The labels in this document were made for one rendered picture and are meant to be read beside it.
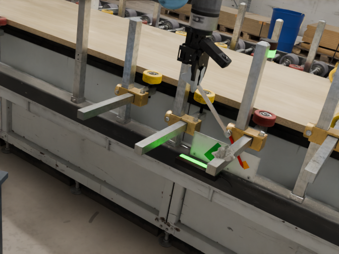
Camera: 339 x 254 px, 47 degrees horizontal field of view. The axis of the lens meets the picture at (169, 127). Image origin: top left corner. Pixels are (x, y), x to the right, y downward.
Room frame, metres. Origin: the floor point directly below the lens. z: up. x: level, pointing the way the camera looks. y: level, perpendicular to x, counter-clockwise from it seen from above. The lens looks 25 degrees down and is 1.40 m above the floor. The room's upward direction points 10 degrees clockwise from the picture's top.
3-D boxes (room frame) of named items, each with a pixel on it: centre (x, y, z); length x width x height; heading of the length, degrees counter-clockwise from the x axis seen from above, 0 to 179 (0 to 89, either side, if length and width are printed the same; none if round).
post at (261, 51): (1.25, -0.25, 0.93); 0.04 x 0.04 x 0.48; 62
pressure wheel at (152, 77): (1.57, 0.11, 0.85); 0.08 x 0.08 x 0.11
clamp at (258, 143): (1.24, -0.27, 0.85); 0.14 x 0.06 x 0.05; 62
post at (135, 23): (1.49, 0.20, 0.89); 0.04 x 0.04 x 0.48; 62
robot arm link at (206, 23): (1.27, -0.04, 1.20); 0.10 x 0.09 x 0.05; 152
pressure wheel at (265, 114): (1.33, -0.33, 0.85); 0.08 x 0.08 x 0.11
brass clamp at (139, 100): (1.48, 0.18, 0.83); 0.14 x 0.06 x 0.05; 62
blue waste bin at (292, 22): (7.00, -1.66, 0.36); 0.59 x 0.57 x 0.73; 148
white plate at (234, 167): (1.24, -0.21, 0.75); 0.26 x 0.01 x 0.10; 62
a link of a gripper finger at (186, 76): (1.26, -0.03, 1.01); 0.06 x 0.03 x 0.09; 62
